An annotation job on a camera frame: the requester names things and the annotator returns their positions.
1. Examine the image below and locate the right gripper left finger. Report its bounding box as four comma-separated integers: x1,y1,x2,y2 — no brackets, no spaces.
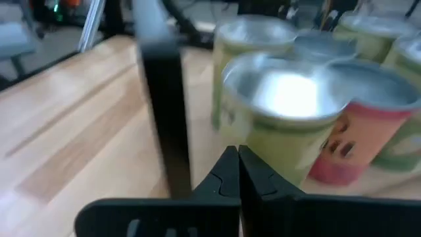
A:
74,145,241,237

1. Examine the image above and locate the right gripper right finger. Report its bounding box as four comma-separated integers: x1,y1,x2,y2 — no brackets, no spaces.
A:
238,145,421,237

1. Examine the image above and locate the mixed fruit can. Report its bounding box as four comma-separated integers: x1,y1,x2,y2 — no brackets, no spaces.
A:
307,61,421,187

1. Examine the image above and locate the green oranges can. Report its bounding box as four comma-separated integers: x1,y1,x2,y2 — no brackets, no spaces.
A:
218,52,348,187

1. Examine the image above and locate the green red spaghetti can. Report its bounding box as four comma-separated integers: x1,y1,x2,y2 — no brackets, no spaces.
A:
293,30,359,65

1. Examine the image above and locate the silver-topped tin can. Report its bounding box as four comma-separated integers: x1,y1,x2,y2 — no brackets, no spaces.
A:
370,34,421,172

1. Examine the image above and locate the green pears can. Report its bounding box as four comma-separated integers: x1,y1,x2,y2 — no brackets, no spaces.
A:
212,14,299,131

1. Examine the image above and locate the green peaches can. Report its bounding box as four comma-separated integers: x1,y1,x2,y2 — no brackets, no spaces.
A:
334,12,419,64

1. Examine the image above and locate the silver aluminium leg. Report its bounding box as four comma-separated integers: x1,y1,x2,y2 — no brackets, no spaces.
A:
78,0,107,53

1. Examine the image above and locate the black wire frame basket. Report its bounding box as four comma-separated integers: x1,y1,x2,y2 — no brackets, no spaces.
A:
133,0,421,201

